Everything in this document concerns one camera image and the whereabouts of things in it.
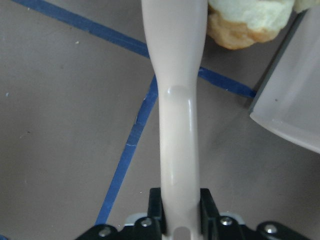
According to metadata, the pale food chunk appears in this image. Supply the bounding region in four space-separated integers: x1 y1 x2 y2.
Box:
207 0 295 50

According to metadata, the white plastic dustpan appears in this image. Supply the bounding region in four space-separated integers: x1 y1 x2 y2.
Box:
249 5 320 153

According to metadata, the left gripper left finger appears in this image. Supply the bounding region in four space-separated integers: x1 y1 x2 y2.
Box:
133 187 167 240

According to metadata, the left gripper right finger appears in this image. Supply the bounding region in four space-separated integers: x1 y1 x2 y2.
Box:
200 188 247 240

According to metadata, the white hand brush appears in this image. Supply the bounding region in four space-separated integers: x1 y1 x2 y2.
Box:
141 0 208 240

